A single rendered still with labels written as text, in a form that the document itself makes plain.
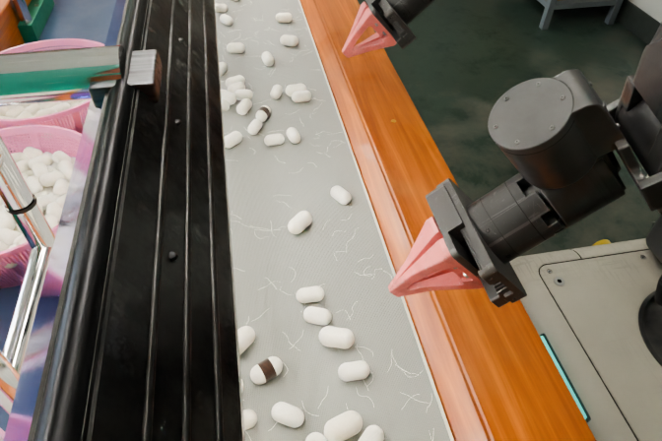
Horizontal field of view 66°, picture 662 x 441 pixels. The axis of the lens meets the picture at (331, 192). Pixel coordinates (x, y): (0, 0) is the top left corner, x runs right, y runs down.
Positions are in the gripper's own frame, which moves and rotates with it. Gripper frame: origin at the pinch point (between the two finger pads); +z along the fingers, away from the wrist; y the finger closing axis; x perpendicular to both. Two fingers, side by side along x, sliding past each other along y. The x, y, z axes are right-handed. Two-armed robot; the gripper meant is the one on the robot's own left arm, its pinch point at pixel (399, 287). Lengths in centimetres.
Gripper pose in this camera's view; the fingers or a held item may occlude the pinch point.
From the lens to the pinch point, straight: 47.7
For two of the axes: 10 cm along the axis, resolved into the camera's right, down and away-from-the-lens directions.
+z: -7.6, 5.6, 3.4
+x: 6.3, 4.6, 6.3
